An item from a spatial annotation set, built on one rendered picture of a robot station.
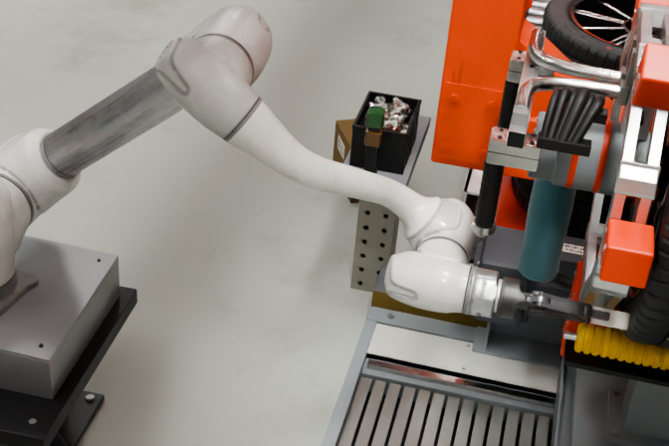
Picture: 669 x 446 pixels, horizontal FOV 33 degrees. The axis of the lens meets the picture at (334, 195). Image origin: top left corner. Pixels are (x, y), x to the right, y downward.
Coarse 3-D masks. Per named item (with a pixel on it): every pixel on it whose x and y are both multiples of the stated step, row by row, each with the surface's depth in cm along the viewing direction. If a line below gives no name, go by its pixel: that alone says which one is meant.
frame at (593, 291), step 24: (648, 24) 196; (624, 48) 222; (624, 144) 183; (624, 168) 182; (648, 168) 181; (624, 192) 182; (648, 192) 182; (600, 240) 229; (600, 288) 193; (624, 288) 192
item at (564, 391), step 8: (560, 368) 266; (568, 368) 266; (560, 376) 261; (568, 376) 263; (560, 384) 257; (568, 384) 261; (560, 392) 255; (568, 392) 259; (560, 400) 253; (568, 400) 256; (560, 408) 254; (568, 408) 254; (560, 416) 252; (568, 416) 252; (560, 424) 249; (568, 424) 250; (560, 432) 247; (568, 432) 247; (552, 440) 250; (560, 440) 245; (568, 440) 245
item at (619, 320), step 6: (612, 312) 202; (618, 312) 202; (612, 318) 202; (618, 318) 202; (624, 318) 202; (600, 324) 202; (606, 324) 202; (612, 324) 202; (618, 324) 202; (624, 324) 201
